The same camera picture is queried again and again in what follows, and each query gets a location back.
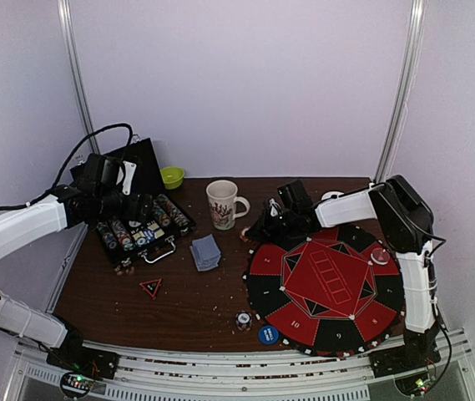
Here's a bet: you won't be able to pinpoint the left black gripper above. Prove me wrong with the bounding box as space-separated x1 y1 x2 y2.
95 189 153 223

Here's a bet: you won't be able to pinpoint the stack of poker chips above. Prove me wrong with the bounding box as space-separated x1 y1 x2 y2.
240 226 250 242

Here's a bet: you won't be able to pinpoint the blue playing card deck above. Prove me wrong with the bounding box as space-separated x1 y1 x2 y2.
189 234 221 272

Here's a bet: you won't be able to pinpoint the clear red round button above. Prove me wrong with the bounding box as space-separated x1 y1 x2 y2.
371 247 391 266

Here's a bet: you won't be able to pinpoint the red triangular chip holder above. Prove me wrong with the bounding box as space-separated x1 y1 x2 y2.
139 278 163 299

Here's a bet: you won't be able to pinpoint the blue small blind button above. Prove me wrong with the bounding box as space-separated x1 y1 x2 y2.
258 325 280 346

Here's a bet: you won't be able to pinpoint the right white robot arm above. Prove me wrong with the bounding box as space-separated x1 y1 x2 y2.
243 175 442 369

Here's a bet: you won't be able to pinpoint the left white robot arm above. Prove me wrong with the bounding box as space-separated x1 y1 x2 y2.
0 150 152 371

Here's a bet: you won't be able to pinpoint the front left chip row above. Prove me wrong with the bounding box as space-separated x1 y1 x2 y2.
96 222 118 250

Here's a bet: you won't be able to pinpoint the white orange bowl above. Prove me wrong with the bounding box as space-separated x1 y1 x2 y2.
321 190 345 201

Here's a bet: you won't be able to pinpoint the front right chip row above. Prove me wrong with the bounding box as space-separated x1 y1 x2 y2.
109 220 134 251

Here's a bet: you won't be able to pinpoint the black poker chip case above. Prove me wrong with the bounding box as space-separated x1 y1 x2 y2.
94 139 196 272

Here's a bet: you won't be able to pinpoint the small card decks in case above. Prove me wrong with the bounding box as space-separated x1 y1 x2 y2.
132 221 164 247

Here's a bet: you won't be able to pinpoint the white floral ceramic mug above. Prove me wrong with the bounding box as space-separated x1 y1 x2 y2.
205 180 250 231

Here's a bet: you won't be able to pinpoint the left poker chip row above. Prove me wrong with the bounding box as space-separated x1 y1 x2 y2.
152 200 172 227

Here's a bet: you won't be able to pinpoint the poker chip row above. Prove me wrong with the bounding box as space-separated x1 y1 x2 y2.
156 194 189 227
152 200 172 227

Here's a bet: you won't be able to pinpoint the green plastic bowl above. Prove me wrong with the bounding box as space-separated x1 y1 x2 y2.
160 166 184 190

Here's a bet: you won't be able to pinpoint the round red black poker mat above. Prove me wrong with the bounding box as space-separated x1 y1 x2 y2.
243 224 405 358

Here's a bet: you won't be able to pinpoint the right poker chip row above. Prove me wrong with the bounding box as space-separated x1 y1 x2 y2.
156 194 189 227

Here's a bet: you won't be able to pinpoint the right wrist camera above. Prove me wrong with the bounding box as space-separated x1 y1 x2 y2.
266 198 282 217

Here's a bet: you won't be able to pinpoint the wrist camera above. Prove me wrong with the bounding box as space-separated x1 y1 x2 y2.
266 198 282 217
118 161 137 195

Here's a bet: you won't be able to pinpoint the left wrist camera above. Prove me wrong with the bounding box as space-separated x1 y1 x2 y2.
118 161 137 195

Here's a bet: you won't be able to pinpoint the right aluminium frame post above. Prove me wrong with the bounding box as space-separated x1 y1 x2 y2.
373 0 427 183

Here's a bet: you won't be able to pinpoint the aluminium frame post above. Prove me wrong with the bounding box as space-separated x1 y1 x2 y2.
373 0 427 183
57 0 93 135

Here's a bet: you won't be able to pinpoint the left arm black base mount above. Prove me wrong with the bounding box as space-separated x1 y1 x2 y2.
46 344 119 380

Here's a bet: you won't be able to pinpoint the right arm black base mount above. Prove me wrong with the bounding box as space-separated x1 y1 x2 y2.
369 343 442 378

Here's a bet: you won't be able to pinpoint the left aluminium frame post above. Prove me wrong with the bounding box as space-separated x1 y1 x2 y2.
57 0 93 135

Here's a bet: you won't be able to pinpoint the aluminium front rail base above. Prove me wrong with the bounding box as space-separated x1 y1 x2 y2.
5 327 475 401

